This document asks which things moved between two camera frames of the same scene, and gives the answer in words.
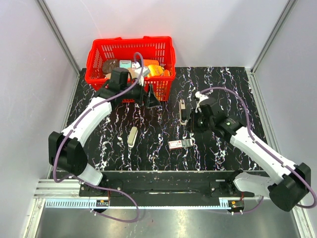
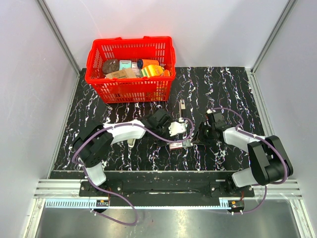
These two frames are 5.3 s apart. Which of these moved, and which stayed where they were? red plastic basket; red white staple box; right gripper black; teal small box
Moved: right gripper black
Stayed: red plastic basket; teal small box; red white staple box
